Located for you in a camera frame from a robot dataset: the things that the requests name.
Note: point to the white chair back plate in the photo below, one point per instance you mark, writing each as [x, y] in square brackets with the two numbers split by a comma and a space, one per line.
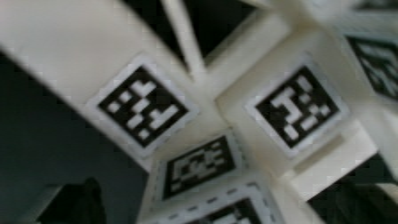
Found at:
[74, 38]

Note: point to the small tagged cube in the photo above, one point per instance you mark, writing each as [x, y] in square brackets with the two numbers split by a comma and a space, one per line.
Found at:
[376, 56]

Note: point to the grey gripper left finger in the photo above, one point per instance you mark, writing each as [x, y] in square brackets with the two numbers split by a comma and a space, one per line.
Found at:
[68, 205]

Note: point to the white tagged cube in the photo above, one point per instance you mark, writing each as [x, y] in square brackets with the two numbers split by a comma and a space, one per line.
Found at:
[210, 189]

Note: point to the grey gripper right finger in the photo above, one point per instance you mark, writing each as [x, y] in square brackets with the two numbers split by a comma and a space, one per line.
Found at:
[358, 204]

